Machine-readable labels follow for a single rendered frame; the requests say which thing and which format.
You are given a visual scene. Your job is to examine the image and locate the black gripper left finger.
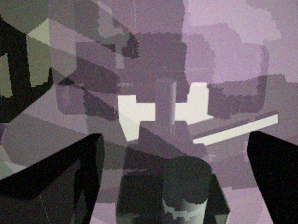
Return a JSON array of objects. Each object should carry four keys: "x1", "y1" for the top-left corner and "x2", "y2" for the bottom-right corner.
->
[{"x1": 0, "y1": 133, "x2": 105, "y2": 224}]

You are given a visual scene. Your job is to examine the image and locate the dark grey cylinder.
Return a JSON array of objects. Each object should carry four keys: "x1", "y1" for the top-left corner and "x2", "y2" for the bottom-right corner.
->
[{"x1": 161, "y1": 156, "x2": 212, "y2": 224}]

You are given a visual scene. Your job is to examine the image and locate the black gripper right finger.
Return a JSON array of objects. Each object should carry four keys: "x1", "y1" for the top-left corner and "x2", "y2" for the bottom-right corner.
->
[{"x1": 246, "y1": 132, "x2": 298, "y2": 224}]

